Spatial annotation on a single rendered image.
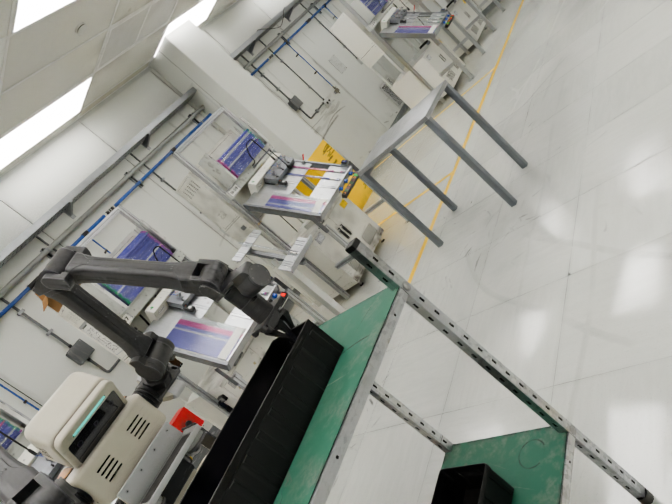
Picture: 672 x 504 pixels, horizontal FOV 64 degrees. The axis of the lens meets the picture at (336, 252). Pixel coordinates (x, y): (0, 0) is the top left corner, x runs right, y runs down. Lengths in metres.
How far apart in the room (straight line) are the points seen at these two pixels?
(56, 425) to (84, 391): 0.10
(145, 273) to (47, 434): 0.50
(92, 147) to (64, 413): 4.74
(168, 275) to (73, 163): 4.75
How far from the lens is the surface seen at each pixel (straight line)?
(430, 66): 7.27
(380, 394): 1.67
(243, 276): 1.20
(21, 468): 1.10
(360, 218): 4.90
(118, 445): 1.64
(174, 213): 5.99
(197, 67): 6.61
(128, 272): 1.32
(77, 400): 1.59
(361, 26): 7.42
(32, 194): 5.73
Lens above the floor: 1.38
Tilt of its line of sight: 13 degrees down
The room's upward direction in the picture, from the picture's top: 50 degrees counter-clockwise
